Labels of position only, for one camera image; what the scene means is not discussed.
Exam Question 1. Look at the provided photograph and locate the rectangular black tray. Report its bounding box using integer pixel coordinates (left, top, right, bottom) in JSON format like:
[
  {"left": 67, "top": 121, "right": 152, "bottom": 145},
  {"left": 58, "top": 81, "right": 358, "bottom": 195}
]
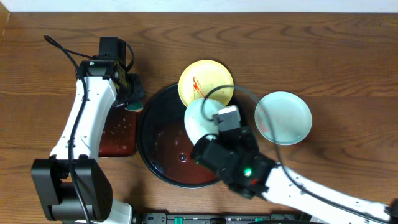
[{"left": 99, "top": 107, "right": 137, "bottom": 157}]

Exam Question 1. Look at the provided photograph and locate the green orange sponge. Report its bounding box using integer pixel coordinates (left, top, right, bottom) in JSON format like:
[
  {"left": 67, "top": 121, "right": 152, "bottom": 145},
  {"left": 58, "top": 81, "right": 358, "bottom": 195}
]
[{"left": 124, "top": 101, "right": 143, "bottom": 113}]

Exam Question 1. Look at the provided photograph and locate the light blue plate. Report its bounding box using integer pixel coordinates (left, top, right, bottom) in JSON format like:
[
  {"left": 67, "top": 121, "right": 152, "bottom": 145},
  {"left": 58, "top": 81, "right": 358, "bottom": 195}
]
[
  {"left": 254, "top": 91, "right": 312, "bottom": 146},
  {"left": 184, "top": 98, "right": 225, "bottom": 145}
]

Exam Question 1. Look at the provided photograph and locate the yellow plate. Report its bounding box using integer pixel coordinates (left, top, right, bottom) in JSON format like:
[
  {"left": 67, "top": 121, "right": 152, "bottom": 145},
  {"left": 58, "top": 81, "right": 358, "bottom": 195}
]
[{"left": 178, "top": 60, "right": 234, "bottom": 107}]

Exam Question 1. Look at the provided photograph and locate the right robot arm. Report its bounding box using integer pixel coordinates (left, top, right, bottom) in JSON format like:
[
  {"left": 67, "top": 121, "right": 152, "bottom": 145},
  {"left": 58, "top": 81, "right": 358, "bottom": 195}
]
[{"left": 191, "top": 127, "right": 397, "bottom": 223}]

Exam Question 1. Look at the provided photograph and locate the round black tray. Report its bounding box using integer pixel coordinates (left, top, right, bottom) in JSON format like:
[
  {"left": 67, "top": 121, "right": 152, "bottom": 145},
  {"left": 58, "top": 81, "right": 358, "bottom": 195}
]
[{"left": 137, "top": 84, "right": 218, "bottom": 189}]

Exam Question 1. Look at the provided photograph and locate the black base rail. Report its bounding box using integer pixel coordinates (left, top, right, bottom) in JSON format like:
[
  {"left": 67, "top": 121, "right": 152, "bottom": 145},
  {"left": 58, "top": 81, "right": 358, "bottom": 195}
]
[{"left": 141, "top": 213, "right": 312, "bottom": 224}]

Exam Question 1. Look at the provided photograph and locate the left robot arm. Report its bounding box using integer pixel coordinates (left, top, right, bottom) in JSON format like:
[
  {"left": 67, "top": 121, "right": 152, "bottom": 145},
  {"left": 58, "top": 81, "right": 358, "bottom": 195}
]
[{"left": 30, "top": 37, "right": 144, "bottom": 223}]

